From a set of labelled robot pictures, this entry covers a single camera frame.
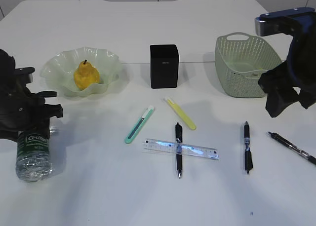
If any black pen far right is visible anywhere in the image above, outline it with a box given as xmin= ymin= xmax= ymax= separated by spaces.
xmin=268 ymin=132 xmax=316 ymax=165

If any clear plastic ruler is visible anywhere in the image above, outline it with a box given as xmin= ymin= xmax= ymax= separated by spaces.
xmin=143 ymin=139 xmax=219 ymax=160

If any blue black right robot arm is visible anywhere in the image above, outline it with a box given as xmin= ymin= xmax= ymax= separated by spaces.
xmin=255 ymin=7 xmax=316 ymax=117

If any black pen under ruler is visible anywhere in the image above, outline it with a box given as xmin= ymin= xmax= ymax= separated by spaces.
xmin=175 ymin=123 xmax=183 ymax=179

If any yellow utility knife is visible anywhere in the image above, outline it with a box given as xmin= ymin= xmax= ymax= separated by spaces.
xmin=164 ymin=97 xmax=197 ymax=130

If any teal utility knife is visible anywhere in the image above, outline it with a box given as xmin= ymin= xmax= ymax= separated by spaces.
xmin=124 ymin=105 xmax=155 ymax=144

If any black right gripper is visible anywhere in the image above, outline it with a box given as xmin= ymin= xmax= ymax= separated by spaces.
xmin=258 ymin=61 xmax=316 ymax=118

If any green plastic woven basket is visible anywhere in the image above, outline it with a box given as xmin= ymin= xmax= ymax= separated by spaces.
xmin=215 ymin=32 xmax=282 ymax=98

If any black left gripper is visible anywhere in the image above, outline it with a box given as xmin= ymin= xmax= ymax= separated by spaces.
xmin=0 ymin=73 xmax=63 ymax=141

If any black square pen holder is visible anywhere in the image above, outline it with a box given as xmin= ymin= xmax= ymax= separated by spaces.
xmin=150 ymin=44 xmax=179 ymax=89

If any clear water bottle green label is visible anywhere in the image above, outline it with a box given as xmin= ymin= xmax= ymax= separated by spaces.
xmin=15 ymin=128 xmax=55 ymax=182

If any pale green wavy glass plate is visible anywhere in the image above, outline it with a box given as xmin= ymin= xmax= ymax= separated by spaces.
xmin=40 ymin=47 xmax=122 ymax=97

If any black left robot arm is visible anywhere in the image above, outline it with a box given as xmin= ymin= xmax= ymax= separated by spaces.
xmin=0 ymin=50 xmax=63 ymax=142

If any black pen middle right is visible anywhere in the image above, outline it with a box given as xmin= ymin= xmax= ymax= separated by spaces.
xmin=244 ymin=121 xmax=253 ymax=174

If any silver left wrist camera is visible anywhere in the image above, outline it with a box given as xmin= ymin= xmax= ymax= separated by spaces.
xmin=15 ymin=67 xmax=35 ymax=85

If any yellow pear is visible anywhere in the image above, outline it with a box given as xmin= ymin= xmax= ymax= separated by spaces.
xmin=74 ymin=60 xmax=100 ymax=90

